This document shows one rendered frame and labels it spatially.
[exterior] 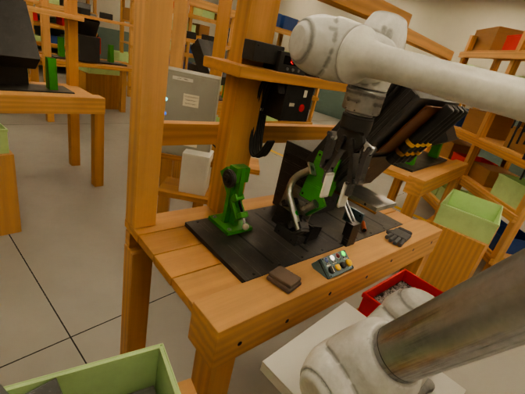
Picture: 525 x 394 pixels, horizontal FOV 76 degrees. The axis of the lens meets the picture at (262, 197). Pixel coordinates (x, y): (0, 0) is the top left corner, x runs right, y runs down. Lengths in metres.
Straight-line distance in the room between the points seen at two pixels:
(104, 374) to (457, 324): 0.68
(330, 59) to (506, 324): 0.48
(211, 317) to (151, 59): 0.82
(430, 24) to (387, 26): 10.17
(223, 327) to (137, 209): 0.60
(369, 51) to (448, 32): 10.15
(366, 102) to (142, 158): 0.81
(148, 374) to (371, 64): 0.80
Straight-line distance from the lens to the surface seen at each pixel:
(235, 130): 1.45
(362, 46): 0.66
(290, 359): 0.99
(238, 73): 1.26
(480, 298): 0.55
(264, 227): 1.50
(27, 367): 2.16
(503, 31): 5.24
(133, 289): 1.59
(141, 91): 1.22
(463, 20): 10.75
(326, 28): 0.66
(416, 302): 0.86
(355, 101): 0.81
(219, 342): 1.02
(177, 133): 1.42
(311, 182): 1.44
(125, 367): 0.87
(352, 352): 0.69
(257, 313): 1.06
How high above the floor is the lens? 1.61
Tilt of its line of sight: 23 degrees down
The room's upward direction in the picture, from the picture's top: 12 degrees clockwise
